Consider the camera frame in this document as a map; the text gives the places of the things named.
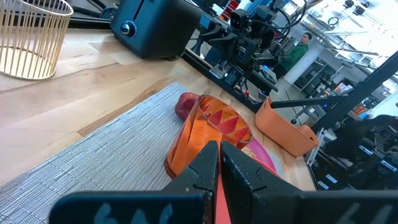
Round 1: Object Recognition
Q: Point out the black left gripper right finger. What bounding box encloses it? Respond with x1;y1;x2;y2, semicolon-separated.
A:
220;140;398;224

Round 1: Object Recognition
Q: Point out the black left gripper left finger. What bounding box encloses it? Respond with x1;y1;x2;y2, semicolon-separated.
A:
49;139;220;224

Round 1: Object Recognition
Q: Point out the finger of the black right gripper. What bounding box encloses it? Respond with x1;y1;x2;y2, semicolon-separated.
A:
207;32;239;61
198;24;228;44

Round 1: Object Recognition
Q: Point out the brown toast slice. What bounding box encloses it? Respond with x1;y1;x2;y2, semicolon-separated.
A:
241;145;259;159

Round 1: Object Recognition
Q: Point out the pink plate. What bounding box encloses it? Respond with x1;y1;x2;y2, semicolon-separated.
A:
245;138;279;175

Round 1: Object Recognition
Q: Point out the orange patterned glass tumbler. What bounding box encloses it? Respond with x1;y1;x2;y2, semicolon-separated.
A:
164;95;253;180

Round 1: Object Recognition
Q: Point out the orange plastic basket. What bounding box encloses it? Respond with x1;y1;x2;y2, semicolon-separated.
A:
254;96;321;158

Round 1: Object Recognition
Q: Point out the red apple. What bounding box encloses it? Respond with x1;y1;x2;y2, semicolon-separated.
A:
174;91;200;121

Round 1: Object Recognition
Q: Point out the person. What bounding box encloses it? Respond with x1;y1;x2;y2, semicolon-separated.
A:
273;32;313;80

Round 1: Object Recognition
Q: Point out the black toaster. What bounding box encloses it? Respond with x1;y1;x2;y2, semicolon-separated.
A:
110;0;203;61

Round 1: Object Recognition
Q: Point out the grey woven placemat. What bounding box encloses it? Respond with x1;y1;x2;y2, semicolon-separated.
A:
0;82;292;224

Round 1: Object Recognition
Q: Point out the black side desk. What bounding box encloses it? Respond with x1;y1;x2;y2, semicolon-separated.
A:
310;114;398;191

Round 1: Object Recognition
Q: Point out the clear glass cup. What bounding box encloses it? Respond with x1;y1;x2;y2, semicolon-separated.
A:
0;0;75;81

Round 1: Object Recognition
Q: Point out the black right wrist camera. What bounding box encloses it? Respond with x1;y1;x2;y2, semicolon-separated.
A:
229;8;250;32

